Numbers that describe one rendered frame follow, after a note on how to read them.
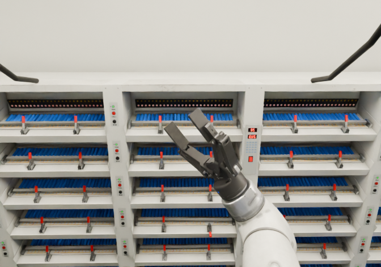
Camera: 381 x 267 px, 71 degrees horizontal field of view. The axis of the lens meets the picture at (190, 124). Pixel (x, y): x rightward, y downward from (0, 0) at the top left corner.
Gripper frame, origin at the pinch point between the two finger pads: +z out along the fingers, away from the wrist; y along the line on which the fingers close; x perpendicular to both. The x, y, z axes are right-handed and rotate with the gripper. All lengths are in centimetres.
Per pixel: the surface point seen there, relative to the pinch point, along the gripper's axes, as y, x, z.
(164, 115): -80, -35, -1
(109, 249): -127, 28, -45
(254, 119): -49, -58, -30
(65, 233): -125, 40, -19
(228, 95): -65, -68, -14
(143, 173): -87, -8, -18
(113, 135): -84, -8, 8
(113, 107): -76, -15, 19
